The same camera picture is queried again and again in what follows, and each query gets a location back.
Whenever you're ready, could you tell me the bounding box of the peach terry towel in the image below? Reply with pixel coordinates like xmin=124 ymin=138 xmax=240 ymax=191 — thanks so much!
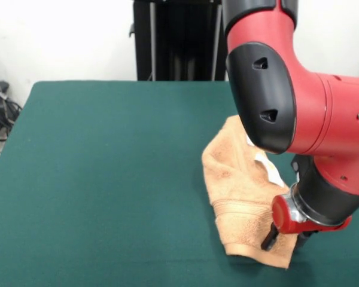
xmin=201 ymin=115 xmax=300 ymax=270

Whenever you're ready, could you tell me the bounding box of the black cable bundle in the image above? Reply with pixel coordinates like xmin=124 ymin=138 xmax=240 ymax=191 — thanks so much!
xmin=0 ymin=64 xmax=23 ymax=168

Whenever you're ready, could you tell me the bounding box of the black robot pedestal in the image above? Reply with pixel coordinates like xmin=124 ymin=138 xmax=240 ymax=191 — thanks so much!
xmin=129 ymin=0 xmax=230 ymax=81

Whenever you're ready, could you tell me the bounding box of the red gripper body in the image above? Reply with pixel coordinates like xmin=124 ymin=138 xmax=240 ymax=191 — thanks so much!
xmin=271 ymin=194 xmax=352 ymax=235

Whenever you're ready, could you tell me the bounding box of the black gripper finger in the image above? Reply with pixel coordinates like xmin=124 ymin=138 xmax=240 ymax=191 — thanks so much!
xmin=260 ymin=224 xmax=281 ymax=251
xmin=297 ymin=232 xmax=314 ymax=248

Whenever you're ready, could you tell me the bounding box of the dark green table cloth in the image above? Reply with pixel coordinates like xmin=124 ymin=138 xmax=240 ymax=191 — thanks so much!
xmin=0 ymin=80 xmax=359 ymax=287

